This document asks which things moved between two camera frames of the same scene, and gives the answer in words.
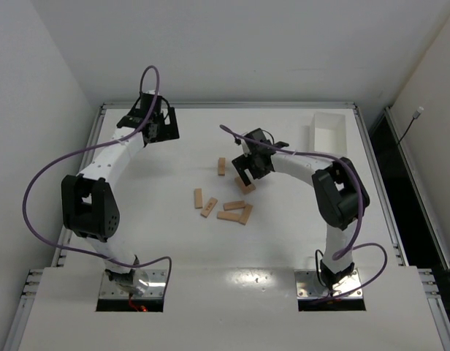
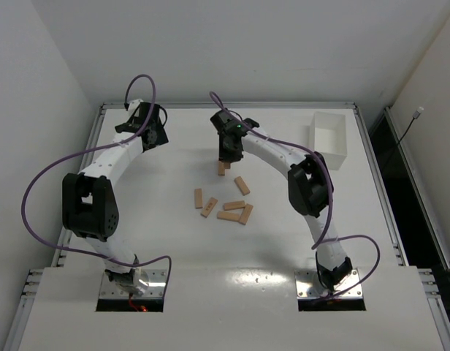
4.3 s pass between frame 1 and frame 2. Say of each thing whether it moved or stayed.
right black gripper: moved
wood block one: stayed
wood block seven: stayed
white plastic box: stayed
